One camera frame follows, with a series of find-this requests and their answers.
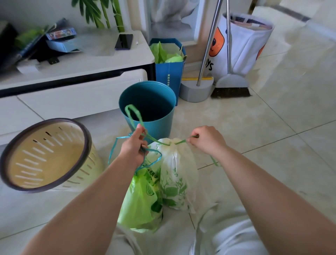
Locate person's left hand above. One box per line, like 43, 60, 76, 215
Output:
119, 123, 149, 169

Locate person's right hand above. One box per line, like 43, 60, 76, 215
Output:
186, 126, 228, 158

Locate white green-printed drawstring bag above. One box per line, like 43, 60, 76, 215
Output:
125, 104, 220, 214

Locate green plastic drawstring bag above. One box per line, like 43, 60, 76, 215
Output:
108, 133, 164, 233

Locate person's right forearm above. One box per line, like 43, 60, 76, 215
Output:
217, 146, 336, 255

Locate person's left forearm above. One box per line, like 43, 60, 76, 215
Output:
22, 158, 144, 255

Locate teal plastic trash bin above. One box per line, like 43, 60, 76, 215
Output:
119, 81, 177, 144

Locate blue paper bag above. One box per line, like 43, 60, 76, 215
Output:
149, 38, 187, 106

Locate grey broom with dark bristles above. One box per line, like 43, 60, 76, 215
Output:
211, 0, 251, 99

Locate white low cabinet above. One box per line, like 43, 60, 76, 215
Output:
0, 29, 156, 145

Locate green plastic wrap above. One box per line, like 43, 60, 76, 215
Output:
150, 42, 184, 64

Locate black smartphone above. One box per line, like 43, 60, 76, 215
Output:
115, 34, 133, 50

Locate beige slotted basket dark rim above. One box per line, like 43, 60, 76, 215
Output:
0, 118, 104, 194

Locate person's white trousers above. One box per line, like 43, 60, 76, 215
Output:
105, 202, 269, 255

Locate white tote bag orange print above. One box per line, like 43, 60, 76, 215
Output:
203, 12, 275, 83

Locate light blue box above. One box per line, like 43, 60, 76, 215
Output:
46, 37, 82, 53

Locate colourful printed flat box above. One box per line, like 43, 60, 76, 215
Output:
46, 27, 77, 40

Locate green bamboo plant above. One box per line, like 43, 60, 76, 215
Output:
71, 0, 125, 33

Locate small white box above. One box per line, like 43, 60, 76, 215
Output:
16, 59, 40, 74

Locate dark books pile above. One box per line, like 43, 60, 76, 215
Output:
0, 18, 69, 72

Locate grey dustpan with metal handle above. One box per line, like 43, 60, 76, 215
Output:
179, 0, 224, 103

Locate glass door with white frame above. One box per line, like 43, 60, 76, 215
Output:
139, 0, 208, 47

